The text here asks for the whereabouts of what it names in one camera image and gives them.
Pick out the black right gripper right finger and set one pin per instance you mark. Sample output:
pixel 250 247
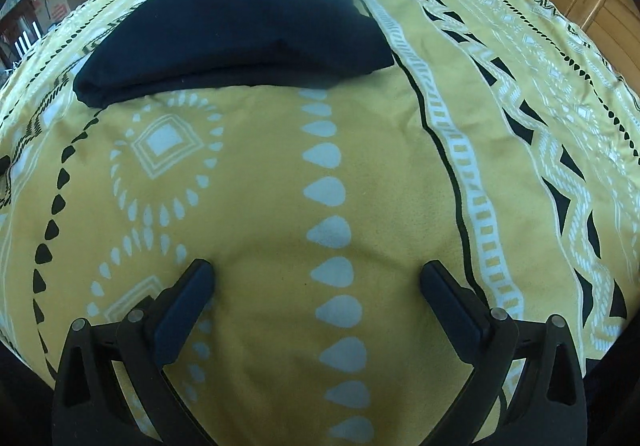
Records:
pixel 548 406

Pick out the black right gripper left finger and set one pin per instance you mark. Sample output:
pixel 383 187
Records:
pixel 89 407

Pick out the yellow patterned bedspread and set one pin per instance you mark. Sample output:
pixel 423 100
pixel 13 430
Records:
pixel 501 143

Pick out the navy blue shirt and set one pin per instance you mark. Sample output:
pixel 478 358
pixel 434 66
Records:
pixel 170 45

